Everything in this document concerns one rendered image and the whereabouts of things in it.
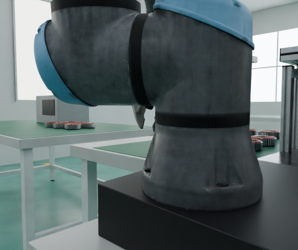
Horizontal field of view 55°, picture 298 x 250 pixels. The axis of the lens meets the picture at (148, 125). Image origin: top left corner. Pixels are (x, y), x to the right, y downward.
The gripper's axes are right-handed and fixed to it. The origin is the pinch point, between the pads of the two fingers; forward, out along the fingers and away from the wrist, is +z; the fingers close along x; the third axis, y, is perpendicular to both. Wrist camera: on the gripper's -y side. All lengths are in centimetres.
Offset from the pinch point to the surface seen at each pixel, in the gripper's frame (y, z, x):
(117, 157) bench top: -47.1, -16.4, -0.3
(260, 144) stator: -34, -29, 50
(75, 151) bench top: -70, -26, -17
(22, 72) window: -328, -270, -149
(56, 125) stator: -142, -80, -40
